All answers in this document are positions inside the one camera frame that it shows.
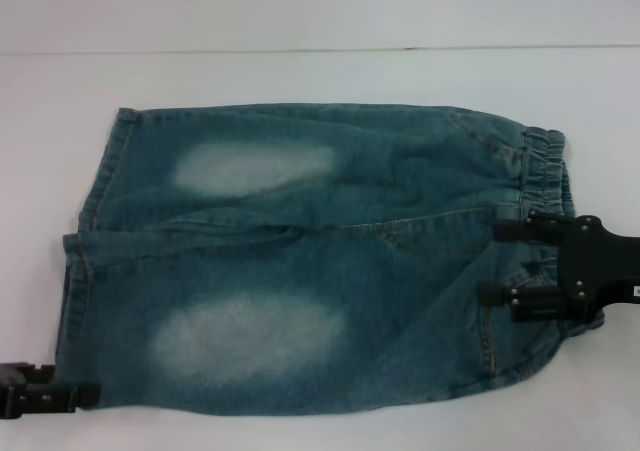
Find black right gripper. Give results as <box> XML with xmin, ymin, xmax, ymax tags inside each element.
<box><xmin>478</xmin><ymin>210</ymin><xmax>640</xmax><ymax>323</ymax></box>

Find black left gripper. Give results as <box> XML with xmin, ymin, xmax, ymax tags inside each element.
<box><xmin>0</xmin><ymin>362</ymin><xmax>103</xmax><ymax>418</ymax></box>

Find blue washed denim shorts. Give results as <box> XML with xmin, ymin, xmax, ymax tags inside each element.
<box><xmin>55</xmin><ymin>101</ymin><xmax>605</xmax><ymax>404</ymax></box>

